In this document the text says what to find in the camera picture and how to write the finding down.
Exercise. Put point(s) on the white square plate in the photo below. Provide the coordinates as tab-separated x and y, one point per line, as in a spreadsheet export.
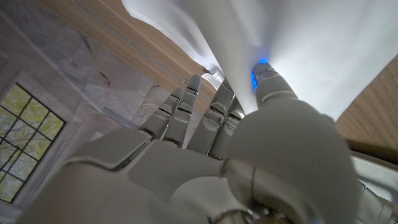
379	177

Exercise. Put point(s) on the white cloth napkin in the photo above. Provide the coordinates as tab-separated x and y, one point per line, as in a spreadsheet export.
311	40

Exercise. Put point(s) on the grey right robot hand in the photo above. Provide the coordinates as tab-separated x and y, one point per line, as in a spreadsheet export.
171	174

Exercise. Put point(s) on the printed window backdrop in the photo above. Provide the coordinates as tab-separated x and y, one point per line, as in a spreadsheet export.
62	93

